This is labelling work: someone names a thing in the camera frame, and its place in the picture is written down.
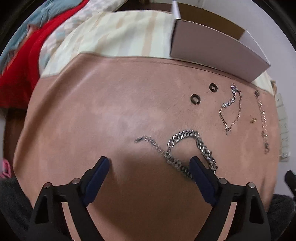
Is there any checkered bed quilt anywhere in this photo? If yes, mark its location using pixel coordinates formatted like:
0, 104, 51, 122
39, 0, 126, 74

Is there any red blanket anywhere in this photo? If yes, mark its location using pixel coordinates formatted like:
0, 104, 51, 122
1, 1, 88, 109

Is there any pink item on floor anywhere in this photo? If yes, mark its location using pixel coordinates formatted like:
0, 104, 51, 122
0, 159, 11, 179

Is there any striped cream table cloth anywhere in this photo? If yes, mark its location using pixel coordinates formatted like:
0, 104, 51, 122
41, 10, 274, 94

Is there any white cardboard box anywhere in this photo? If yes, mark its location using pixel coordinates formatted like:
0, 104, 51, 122
170, 1, 270, 82

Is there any teal blue blanket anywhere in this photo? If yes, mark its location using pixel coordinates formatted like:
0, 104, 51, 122
1, 0, 81, 71

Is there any silver gem bracelet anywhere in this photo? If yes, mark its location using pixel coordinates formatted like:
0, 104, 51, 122
219, 83, 243, 135

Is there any white wall power strip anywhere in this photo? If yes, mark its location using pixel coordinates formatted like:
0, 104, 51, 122
275, 93, 290, 162

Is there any thick silver curb chain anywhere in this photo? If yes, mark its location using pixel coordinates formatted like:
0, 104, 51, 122
134, 129, 218, 180

